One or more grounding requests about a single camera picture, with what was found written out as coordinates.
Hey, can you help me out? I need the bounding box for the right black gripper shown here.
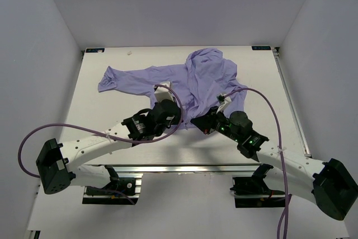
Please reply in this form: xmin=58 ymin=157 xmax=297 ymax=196
xmin=191 ymin=106 xmax=241 ymax=143

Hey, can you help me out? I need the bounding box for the lilac zip-up jacket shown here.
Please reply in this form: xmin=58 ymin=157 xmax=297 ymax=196
xmin=98 ymin=48 xmax=244 ymax=129

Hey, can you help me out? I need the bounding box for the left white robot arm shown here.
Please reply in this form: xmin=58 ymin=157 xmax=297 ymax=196
xmin=36 ymin=100 xmax=182 ymax=195

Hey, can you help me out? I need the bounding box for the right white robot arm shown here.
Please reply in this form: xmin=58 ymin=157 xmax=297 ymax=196
xmin=191 ymin=107 xmax=357 ymax=221

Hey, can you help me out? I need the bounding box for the white front cover board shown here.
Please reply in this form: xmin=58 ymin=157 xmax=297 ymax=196
xmin=26 ymin=170 xmax=350 ymax=239

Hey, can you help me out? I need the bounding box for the right blue table label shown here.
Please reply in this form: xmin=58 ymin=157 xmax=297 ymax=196
xmin=251 ymin=45 xmax=271 ymax=50

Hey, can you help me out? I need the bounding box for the blue table label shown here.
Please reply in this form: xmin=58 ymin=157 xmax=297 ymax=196
xmin=85 ymin=48 xmax=105 ymax=53
xmin=251 ymin=45 xmax=271 ymax=50

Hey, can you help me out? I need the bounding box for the left blue table label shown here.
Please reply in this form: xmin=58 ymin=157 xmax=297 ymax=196
xmin=85 ymin=48 xmax=105 ymax=53

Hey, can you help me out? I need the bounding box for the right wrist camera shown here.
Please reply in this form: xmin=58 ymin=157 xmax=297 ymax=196
xmin=216 ymin=93 xmax=232 ymax=114

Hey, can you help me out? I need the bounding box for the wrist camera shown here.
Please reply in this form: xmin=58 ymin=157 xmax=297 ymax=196
xmin=216 ymin=93 xmax=232 ymax=114
xmin=154 ymin=81 xmax=175 ymax=102

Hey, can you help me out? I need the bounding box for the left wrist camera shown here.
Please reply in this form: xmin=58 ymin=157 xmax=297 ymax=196
xmin=154 ymin=81 xmax=175 ymax=102

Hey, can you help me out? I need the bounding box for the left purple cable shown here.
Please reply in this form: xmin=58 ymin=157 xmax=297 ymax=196
xmin=17 ymin=83 xmax=185 ymax=205

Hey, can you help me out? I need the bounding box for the aluminium front rail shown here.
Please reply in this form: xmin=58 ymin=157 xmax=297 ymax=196
xmin=51 ymin=163 xmax=318 ymax=175

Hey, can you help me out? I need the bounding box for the aluminium rail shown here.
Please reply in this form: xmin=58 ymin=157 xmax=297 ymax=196
xmin=271 ymin=47 xmax=312 ymax=158
xmin=51 ymin=163 xmax=318 ymax=175

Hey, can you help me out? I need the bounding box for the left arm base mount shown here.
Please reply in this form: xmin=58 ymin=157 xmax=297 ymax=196
xmin=82 ymin=166 xmax=139 ymax=205

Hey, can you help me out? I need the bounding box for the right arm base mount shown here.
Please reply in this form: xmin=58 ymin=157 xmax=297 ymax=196
xmin=230 ymin=164 xmax=285 ymax=208

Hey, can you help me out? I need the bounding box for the aluminium right side rail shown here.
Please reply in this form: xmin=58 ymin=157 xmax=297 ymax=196
xmin=271 ymin=47 xmax=312 ymax=158

